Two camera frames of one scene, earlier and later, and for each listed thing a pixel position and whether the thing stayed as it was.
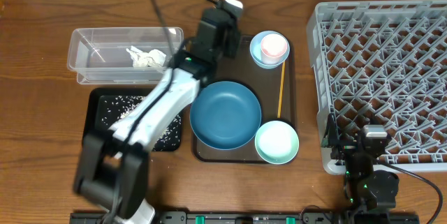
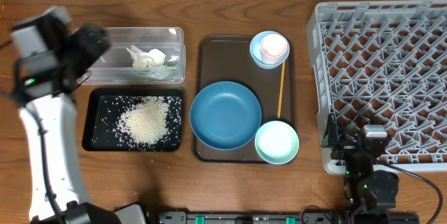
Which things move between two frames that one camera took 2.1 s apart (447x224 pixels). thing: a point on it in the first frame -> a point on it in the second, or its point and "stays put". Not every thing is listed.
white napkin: (154, 58) stays put
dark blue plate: (225, 115) stays put
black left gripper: (231, 45) -> (90, 48)
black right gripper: (346, 145) stays put
